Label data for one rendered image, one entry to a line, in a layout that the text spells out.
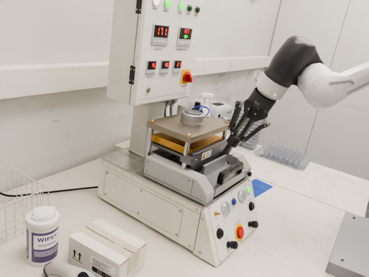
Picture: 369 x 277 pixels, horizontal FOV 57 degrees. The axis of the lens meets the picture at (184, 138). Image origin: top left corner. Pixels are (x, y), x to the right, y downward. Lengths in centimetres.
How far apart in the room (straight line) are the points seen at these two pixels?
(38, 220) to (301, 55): 83
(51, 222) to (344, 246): 96
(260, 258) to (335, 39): 257
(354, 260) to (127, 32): 103
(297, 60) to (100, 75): 85
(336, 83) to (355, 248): 63
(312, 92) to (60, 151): 105
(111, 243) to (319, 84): 70
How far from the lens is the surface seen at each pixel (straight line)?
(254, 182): 170
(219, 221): 111
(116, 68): 116
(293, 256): 127
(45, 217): 100
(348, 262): 127
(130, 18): 112
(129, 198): 123
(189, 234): 111
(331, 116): 350
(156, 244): 116
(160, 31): 114
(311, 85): 96
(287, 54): 98
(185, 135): 105
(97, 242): 100
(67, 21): 143
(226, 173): 110
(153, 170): 112
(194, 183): 104
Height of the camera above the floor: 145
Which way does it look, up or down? 20 degrees down
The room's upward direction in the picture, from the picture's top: 9 degrees clockwise
